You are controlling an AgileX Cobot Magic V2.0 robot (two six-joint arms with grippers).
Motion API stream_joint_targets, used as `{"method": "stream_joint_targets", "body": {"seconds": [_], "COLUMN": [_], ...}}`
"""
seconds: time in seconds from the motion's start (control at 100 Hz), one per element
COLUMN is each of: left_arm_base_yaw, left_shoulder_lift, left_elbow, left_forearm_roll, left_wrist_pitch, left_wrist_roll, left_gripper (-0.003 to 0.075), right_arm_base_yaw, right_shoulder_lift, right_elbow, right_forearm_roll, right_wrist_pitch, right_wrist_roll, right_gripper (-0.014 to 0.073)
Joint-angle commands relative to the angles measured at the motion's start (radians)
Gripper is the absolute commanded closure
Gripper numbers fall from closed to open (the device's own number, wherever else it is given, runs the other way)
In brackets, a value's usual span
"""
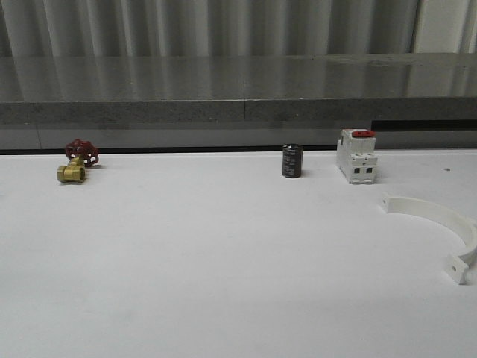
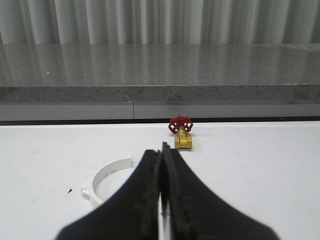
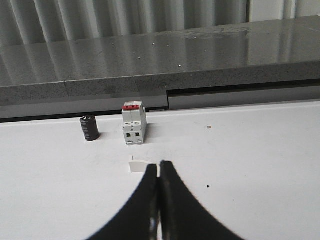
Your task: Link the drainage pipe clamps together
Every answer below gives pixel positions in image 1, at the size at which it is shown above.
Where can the white half pipe clamp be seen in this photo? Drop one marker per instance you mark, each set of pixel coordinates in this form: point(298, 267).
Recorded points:
point(457, 265)

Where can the grey stone countertop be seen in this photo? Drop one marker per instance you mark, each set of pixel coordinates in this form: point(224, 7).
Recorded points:
point(435, 91)

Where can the brass valve red handwheel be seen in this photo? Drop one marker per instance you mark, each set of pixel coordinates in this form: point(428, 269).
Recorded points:
point(81, 155)

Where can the white circuit breaker red switch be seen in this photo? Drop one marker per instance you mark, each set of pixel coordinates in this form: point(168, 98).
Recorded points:
point(355, 155)

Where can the black cylindrical capacitor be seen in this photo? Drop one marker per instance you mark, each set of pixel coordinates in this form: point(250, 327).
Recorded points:
point(292, 160)

